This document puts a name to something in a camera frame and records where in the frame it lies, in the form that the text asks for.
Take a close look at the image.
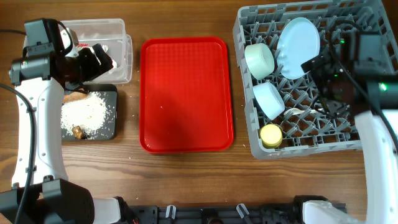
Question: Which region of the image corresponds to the brown food scrap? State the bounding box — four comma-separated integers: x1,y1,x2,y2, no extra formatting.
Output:
72,126,87,140

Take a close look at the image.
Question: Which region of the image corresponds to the black waste tray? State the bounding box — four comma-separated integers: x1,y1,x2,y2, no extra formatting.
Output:
60,83,118,141

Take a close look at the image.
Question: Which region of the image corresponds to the orange carrot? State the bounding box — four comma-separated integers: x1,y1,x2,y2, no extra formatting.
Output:
63,92,88,103

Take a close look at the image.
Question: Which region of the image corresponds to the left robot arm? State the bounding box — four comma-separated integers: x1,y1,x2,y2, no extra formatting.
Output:
1,19,128,223

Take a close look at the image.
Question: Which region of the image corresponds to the grey dishwasher rack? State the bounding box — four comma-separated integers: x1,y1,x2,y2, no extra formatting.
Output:
233,1,397,159

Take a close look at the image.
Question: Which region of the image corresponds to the white plastic spoon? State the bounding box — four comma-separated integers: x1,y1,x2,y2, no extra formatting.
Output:
284,108,318,116

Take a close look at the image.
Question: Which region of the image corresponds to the white tissue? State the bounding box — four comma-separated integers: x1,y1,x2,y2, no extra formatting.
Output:
89,44,117,72

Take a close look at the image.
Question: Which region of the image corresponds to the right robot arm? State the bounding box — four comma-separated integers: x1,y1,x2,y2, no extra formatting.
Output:
302,31,397,223

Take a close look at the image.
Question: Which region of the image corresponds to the green bowl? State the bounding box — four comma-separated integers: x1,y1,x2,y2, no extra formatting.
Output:
244,43,275,80

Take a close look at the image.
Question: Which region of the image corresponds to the large light blue plate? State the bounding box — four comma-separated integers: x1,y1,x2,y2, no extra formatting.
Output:
276,17,320,80

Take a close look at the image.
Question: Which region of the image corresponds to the yellow plastic cup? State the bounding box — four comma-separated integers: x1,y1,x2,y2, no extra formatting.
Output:
259,124,283,148

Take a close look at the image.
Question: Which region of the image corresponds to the small light blue bowl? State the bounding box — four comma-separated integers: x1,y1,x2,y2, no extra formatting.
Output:
253,82,285,120

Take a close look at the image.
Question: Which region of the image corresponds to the red serving tray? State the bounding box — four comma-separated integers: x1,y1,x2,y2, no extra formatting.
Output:
139,37,234,154

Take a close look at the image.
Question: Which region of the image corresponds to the clear plastic bin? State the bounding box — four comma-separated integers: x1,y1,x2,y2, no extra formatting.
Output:
62,19,133,84

